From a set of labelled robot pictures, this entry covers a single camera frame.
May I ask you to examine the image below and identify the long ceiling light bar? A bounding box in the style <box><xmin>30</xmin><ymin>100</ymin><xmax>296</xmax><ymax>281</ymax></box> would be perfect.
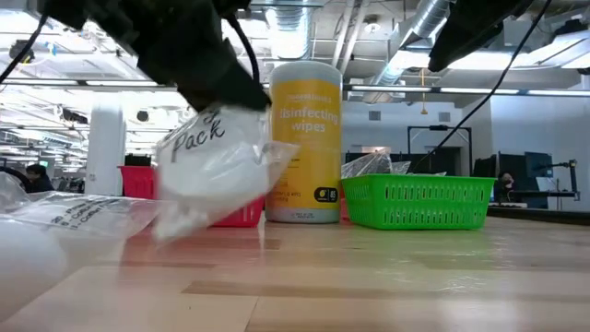
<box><xmin>345</xmin><ymin>84</ymin><xmax>590</xmax><ymax>97</ymax></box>
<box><xmin>0</xmin><ymin>77</ymin><xmax>179</xmax><ymax>91</ymax></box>

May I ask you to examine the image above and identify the bagged black round pad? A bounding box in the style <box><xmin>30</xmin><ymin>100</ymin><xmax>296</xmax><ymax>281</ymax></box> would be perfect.
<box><xmin>340</xmin><ymin>151</ymin><xmax>412</xmax><ymax>180</ymax></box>

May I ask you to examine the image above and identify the green plastic basket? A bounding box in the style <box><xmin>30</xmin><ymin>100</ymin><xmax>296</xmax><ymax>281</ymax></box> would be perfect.
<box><xmin>339</xmin><ymin>172</ymin><xmax>498</xmax><ymax>231</ymax></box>

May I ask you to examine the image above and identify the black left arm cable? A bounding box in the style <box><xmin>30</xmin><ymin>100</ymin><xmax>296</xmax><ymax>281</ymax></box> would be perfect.
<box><xmin>224</xmin><ymin>13</ymin><xmax>263</xmax><ymax>87</ymax></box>

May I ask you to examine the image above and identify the clear vanity pack bag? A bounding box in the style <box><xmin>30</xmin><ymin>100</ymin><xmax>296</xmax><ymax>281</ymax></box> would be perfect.
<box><xmin>153</xmin><ymin>104</ymin><xmax>300</xmax><ymax>241</ymax></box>
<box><xmin>0</xmin><ymin>171</ymin><xmax>160</xmax><ymax>324</ymax></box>

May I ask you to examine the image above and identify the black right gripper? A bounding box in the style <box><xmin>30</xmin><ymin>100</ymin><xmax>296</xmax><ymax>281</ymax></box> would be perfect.
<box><xmin>428</xmin><ymin>0</ymin><xmax>552</xmax><ymax>74</ymax></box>

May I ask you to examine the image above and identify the black articulated desk stand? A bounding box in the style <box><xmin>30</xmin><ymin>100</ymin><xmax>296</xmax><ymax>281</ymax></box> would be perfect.
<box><xmin>534</xmin><ymin>159</ymin><xmax>581</xmax><ymax>202</ymax></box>

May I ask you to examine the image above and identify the small black box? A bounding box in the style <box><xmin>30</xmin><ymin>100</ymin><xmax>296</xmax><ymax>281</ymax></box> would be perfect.
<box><xmin>124</xmin><ymin>153</ymin><xmax>153</xmax><ymax>168</ymax></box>

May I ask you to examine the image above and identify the black desk equipment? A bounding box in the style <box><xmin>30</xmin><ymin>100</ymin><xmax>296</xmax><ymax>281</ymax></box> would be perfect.
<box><xmin>473</xmin><ymin>154</ymin><xmax>526</xmax><ymax>204</ymax></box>

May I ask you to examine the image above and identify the black ceiling cable reel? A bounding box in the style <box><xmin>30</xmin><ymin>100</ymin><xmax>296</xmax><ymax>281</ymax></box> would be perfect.
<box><xmin>8</xmin><ymin>40</ymin><xmax>36</xmax><ymax>65</ymax></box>

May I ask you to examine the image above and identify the black metal stand frame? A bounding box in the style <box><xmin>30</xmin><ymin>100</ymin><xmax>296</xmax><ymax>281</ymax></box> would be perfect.
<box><xmin>407</xmin><ymin>124</ymin><xmax>474</xmax><ymax>162</ymax></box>

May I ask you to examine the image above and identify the silver slanted air duct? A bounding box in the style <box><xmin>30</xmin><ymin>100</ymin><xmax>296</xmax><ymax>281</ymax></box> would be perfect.
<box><xmin>368</xmin><ymin>0</ymin><xmax>455</xmax><ymax>89</ymax></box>

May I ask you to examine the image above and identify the dark desk top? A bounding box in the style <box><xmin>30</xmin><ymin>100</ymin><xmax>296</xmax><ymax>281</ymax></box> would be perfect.
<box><xmin>487</xmin><ymin>205</ymin><xmax>590</xmax><ymax>227</ymax></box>

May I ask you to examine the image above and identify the black desk monitor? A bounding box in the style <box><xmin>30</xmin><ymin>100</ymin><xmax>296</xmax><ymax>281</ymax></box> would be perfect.
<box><xmin>525</xmin><ymin>150</ymin><xmax>554</xmax><ymax>179</ymax></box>

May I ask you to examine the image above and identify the yellow hanging cord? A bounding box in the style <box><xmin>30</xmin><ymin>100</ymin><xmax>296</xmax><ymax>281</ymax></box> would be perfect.
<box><xmin>419</xmin><ymin>67</ymin><xmax>429</xmax><ymax>116</ymax></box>

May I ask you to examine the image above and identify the yellow disinfecting wipes canister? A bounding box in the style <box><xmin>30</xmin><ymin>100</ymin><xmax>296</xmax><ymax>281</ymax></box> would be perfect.
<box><xmin>265</xmin><ymin>61</ymin><xmax>344</xmax><ymax>225</ymax></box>

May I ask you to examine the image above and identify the person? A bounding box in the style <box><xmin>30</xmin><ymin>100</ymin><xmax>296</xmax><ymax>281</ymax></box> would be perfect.
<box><xmin>25</xmin><ymin>163</ymin><xmax>55</xmax><ymax>194</ymax></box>
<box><xmin>495</xmin><ymin>171</ymin><xmax>518</xmax><ymax>203</ymax></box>

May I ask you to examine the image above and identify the silver round air duct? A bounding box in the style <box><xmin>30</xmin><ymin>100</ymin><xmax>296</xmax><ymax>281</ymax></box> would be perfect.
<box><xmin>271</xmin><ymin>0</ymin><xmax>315</xmax><ymax>61</ymax></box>

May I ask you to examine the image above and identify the white building column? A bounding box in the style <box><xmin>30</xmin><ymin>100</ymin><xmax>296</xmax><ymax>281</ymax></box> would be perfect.
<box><xmin>85</xmin><ymin>90</ymin><xmax>126</xmax><ymax>197</ymax></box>

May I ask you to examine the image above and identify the long black power cable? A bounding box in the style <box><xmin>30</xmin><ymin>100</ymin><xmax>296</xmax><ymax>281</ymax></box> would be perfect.
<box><xmin>0</xmin><ymin>12</ymin><xmax>50</xmax><ymax>87</ymax></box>
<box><xmin>411</xmin><ymin>0</ymin><xmax>553</xmax><ymax>172</ymax></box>

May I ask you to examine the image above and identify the bright ceiling light panel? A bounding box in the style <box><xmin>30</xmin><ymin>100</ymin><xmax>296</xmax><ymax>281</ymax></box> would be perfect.
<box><xmin>389</xmin><ymin>49</ymin><xmax>525</xmax><ymax>71</ymax></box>

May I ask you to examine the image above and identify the red plastic basket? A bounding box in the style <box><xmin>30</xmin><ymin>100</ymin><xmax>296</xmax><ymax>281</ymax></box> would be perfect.
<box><xmin>339</xmin><ymin>180</ymin><xmax>349</xmax><ymax>221</ymax></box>
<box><xmin>118</xmin><ymin>164</ymin><xmax>267</xmax><ymax>229</ymax></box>

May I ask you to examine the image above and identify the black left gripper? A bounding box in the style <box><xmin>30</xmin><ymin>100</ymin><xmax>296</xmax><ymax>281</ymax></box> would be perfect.
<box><xmin>43</xmin><ymin>0</ymin><xmax>273</xmax><ymax>113</ymax></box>

